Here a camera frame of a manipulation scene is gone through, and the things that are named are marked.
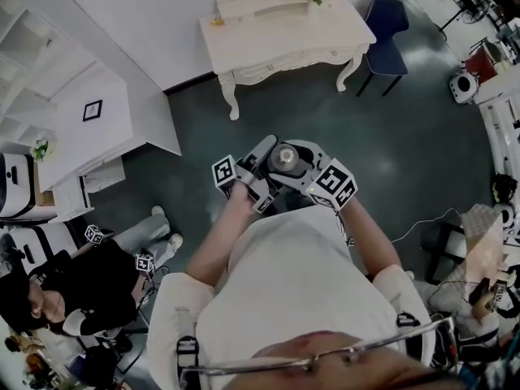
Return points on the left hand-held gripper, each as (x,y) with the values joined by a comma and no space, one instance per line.
(224,172)

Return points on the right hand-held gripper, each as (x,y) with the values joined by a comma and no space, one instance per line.
(331,183)

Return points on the person's right forearm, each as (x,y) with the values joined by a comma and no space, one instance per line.
(369,242)

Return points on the person's left forearm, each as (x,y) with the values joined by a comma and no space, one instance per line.
(219,238)

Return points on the white ornate table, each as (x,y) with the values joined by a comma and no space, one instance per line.
(284,39)

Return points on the person's white shirt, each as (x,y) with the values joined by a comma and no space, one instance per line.
(292,282)

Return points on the yellow artificial flower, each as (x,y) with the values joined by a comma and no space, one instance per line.
(217,21)

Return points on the white cabinet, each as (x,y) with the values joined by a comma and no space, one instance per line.
(122,132)

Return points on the blue chair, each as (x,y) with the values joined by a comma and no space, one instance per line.
(386,27)

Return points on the black side table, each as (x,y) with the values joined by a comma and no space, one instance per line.
(445,234)

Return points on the white round device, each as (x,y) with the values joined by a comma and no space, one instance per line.
(463,87)

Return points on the beige chequered blanket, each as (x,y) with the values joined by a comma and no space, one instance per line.
(479,234)

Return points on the person's eyeglasses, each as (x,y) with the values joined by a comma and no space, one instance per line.
(313,359)

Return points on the white drawer unit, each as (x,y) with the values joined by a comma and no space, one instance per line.
(69,201)

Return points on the red chair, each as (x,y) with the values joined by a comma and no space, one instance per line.
(479,65)

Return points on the person's head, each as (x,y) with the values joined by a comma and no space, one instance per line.
(345,378)

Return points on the small white flower plant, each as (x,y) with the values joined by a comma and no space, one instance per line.
(40,148)

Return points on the brown cardboard box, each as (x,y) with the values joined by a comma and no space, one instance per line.
(42,198)

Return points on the white black-trimmed machine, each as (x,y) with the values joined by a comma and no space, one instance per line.
(16,193)
(44,238)

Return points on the white open bookshelf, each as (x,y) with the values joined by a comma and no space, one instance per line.
(36,67)

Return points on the black picture frame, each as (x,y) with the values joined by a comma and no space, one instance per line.
(92,111)

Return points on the white bed frame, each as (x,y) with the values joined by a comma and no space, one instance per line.
(499,136)

